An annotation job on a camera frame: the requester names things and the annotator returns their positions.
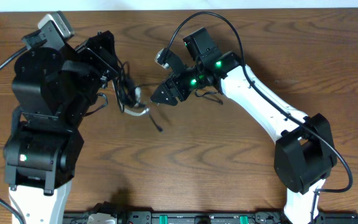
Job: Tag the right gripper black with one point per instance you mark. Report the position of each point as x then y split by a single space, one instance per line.
172 100

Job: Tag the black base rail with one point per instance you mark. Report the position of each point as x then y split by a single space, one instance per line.
145 217

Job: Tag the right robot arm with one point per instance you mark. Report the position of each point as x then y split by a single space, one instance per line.
303 158

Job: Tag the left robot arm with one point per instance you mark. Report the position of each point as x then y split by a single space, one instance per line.
56 86

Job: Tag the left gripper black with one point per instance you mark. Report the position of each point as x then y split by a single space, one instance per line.
97 46

